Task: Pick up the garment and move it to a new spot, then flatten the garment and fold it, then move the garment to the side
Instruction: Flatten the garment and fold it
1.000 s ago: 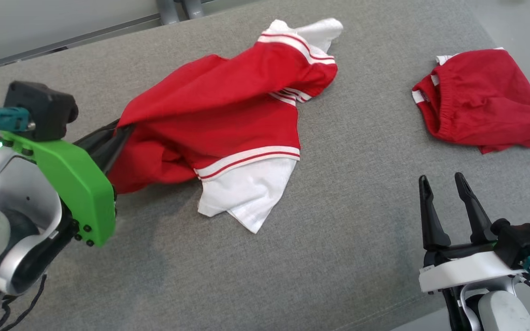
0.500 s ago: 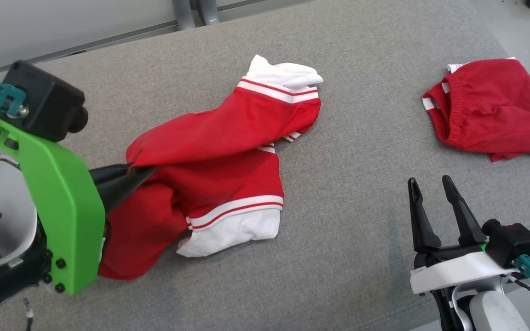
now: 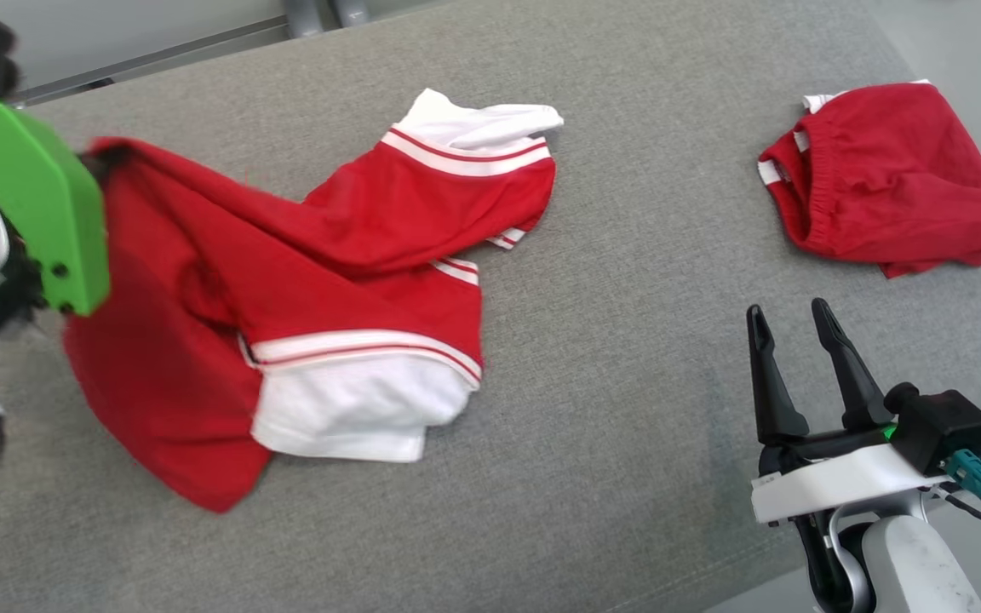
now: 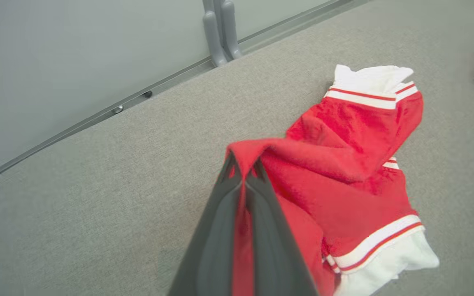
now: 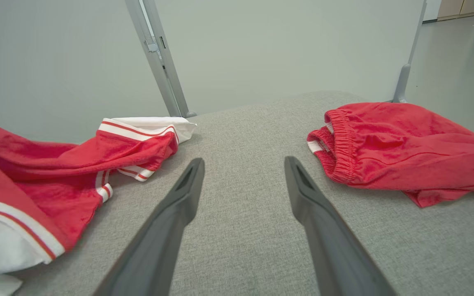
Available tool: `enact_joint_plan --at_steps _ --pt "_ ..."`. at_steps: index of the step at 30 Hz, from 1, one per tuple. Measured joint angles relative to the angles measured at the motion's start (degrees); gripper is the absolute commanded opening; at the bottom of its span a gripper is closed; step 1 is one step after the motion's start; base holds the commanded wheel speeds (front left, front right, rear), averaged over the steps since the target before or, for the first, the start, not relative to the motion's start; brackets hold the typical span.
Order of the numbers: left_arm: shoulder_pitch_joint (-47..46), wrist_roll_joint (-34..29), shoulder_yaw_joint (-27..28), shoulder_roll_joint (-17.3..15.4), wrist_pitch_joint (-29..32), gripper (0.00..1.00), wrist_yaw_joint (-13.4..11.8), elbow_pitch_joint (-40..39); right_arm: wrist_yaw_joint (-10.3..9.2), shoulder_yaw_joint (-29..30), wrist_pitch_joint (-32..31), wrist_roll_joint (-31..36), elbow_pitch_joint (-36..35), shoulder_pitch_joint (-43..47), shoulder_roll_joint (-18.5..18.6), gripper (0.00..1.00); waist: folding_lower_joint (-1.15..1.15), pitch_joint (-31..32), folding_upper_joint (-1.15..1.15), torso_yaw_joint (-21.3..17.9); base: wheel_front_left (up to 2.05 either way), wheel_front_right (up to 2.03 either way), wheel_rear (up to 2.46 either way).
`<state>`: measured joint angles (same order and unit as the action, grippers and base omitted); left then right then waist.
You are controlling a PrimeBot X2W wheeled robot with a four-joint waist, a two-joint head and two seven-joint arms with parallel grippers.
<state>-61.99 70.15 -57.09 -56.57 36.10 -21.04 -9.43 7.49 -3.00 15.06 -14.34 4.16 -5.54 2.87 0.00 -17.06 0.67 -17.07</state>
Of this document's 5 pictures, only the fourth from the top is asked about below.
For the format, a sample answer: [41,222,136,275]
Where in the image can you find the tall grey partition post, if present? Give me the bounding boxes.
[219,0,243,60]

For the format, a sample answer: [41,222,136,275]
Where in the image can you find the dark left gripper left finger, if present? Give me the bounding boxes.
[167,150,244,296]

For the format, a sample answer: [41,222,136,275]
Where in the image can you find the red jersey white sleeves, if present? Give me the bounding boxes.
[225,65,440,296]

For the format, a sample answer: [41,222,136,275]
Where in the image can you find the grey partition base rail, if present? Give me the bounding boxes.
[0,0,369,192]

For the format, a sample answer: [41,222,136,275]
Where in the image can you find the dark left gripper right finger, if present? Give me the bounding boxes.
[245,158,320,296]

